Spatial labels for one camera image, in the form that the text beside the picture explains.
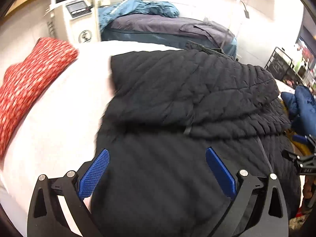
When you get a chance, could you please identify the black wire rack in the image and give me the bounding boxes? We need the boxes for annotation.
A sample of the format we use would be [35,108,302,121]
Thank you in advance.
[265,46,304,88]

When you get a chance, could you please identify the store shelf with goods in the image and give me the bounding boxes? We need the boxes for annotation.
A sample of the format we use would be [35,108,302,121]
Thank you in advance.
[295,37,316,89]

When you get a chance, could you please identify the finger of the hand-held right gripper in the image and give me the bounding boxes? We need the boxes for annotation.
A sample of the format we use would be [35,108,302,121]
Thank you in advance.
[281,149,316,168]
[291,134,316,146]

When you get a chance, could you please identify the grey purple jacket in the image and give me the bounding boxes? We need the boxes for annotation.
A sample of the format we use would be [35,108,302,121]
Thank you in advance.
[109,14,235,47]

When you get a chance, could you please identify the red floral cloth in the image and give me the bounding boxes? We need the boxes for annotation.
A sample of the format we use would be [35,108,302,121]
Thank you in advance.
[0,38,79,158]

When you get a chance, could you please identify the beige patterned cloth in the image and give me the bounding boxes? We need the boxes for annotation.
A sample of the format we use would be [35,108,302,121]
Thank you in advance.
[289,215,309,230]

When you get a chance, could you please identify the black quilted jacket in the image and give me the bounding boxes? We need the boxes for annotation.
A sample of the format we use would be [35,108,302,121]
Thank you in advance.
[90,41,302,237]

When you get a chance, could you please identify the light blue jacket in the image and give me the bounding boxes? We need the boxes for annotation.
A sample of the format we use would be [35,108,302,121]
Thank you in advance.
[98,0,180,34]

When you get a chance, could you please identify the yellow cloth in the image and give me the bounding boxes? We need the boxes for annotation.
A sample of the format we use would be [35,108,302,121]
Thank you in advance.
[284,127,307,157]

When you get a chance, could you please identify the white machine with screen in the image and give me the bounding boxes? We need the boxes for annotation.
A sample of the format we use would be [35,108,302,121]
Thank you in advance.
[46,0,109,43]

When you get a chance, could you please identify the white gooseneck wall lamp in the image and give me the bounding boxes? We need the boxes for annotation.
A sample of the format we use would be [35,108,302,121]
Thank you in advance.
[236,0,250,19]

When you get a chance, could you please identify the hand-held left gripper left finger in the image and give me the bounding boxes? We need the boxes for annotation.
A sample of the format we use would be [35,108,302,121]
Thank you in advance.
[27,149,110,237]

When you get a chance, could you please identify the navy blue jacket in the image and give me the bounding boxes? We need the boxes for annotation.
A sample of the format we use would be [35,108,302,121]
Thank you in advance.
[281,85,316,137]

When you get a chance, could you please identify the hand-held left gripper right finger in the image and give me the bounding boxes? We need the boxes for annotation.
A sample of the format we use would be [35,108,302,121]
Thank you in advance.
[205,147,289,237]

